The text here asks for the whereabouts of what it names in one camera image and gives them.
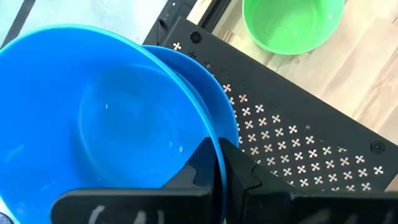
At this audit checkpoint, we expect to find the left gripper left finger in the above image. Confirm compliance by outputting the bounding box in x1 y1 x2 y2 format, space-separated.
51 136 218 224

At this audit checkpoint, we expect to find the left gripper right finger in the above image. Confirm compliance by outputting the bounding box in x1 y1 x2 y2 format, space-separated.
219 138 398 224

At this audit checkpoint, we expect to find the blue plastic mini bowl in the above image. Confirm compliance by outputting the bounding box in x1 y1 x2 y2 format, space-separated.
142 45 239 147
0 24 228 224

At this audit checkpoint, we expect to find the green plastic mini bowl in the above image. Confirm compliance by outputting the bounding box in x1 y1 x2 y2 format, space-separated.
241 0 346 56

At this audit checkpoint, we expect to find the black perforated metal shelf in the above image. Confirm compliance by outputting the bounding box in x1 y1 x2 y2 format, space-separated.
142 0 398 192

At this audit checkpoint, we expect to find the black aluminium rig frame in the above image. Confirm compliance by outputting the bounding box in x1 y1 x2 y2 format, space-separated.
197 0 233 32

